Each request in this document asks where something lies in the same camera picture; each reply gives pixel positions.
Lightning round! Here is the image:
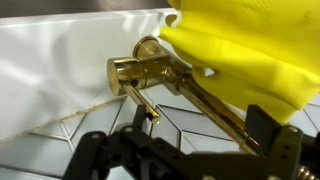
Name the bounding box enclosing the yellow rubber glove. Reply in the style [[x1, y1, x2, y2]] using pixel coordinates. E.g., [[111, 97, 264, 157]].
[[158, 0, 320, 125]]

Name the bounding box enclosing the gold spring neck faucet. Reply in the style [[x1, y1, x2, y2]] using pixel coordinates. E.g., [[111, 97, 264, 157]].
[[132, 34, 316, 180]]

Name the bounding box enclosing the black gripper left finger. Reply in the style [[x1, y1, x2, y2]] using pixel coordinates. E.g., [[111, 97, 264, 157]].
[[62, 103, 188, 180]]

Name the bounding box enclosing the gold faucet lever handle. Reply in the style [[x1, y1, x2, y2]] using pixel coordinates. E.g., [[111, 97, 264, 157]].
[[106, 56, 162, 125]]

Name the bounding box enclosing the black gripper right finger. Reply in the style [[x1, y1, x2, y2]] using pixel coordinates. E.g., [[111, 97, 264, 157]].
[[245, 104, 320, 180]]

